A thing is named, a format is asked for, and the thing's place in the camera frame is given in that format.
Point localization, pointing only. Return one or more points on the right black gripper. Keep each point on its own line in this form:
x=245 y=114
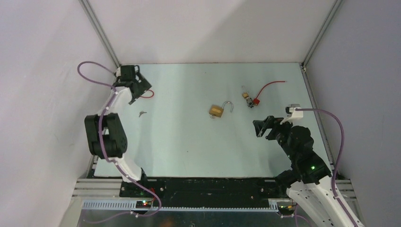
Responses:
x=260 y=126

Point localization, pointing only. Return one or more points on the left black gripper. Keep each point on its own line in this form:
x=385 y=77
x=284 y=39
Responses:
x=143 y=86

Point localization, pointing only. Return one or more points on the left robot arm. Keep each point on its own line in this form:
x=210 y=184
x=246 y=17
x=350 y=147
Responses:
x=105 y=133

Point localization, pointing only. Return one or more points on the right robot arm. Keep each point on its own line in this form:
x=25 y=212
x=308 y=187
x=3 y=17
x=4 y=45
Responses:
x=309 y=182

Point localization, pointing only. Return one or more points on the small key bunch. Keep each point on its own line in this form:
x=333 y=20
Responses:
x=250 y=103

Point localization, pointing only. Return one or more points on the small brass padlock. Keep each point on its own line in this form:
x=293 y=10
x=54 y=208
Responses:
x=245 y=94

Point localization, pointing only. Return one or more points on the right controller board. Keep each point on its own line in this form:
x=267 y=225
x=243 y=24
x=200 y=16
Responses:
x=286 y=211

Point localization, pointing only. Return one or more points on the controller board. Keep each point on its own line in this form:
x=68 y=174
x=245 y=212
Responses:
x=286 y=211
x=143 y=204

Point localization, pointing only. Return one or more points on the left controller board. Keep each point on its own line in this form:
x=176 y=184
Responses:
x=143 y=204

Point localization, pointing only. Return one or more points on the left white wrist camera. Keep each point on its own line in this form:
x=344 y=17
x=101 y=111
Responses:
x=117 y=72

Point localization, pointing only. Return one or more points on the left aluminium frame post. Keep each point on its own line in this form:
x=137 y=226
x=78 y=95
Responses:
x=98 y=28

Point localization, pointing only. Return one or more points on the aluminium frame post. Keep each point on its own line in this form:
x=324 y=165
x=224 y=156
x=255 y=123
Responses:
x=322 y=30
x=98 y=28

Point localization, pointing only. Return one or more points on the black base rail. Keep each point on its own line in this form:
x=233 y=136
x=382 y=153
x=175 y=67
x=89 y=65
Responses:
x=235 y=193

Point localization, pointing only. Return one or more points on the right aluminium frame post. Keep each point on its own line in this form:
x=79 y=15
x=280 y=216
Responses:
x=322 y=30

